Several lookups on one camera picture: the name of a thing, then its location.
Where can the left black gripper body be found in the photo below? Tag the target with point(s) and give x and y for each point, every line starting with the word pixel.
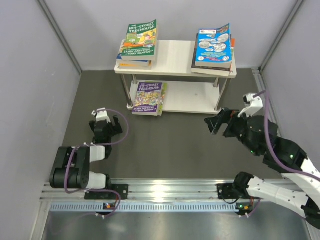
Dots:
pixel 112 131

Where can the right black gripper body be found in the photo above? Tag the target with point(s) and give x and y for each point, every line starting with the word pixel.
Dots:
pixel 236 126

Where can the purple cartoon book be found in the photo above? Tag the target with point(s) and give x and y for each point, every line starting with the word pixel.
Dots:
pixel 147 99

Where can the dark tale of cities book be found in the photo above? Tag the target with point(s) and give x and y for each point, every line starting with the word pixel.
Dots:
pixel 207 70

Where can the lime green cartoon book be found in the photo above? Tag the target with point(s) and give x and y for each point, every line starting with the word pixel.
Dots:
pixel 162 99

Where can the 130-storey treehouse book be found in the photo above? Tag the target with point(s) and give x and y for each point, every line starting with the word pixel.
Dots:
pixel 135 66

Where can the blue 91-storey treehouse book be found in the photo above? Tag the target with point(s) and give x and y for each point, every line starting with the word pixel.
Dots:
pixel 119 58

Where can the light blue storey treehouse book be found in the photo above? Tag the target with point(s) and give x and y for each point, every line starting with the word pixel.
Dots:
pixel 213 48

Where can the orange 78-storey treehouse book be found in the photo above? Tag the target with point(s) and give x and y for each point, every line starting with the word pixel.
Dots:
pixel 232 43

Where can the green 104-storey treehouse book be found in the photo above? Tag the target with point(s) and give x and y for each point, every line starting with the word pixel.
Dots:
pixel 140 43

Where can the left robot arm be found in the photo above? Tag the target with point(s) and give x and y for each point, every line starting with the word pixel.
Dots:
pixel 73 169

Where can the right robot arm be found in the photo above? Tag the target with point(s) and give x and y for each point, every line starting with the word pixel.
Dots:
pixel 284 156

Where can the white two-tier wooden shelf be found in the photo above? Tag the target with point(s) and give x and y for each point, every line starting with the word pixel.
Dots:
pixel 187 92

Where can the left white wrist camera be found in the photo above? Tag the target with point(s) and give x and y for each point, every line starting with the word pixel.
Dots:
pixel 101 114

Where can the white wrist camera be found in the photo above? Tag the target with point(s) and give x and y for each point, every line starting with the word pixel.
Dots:
pixel 252 104
pixel 101 114

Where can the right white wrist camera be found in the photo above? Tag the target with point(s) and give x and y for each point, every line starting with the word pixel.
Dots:
pixel 252 104

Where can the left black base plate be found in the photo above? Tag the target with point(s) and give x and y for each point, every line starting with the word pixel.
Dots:
pixel 122 189

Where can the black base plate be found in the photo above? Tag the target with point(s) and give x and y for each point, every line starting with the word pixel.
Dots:
pixel 122 189
pixel 231 193

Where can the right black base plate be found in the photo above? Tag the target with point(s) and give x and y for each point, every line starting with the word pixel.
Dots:
pixel 231 193

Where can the aluminium mounting rail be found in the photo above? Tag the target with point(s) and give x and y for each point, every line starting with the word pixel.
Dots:
pixel 162 190

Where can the slotted grey cable duct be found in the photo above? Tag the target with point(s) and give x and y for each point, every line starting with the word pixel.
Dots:
pixel 144 207

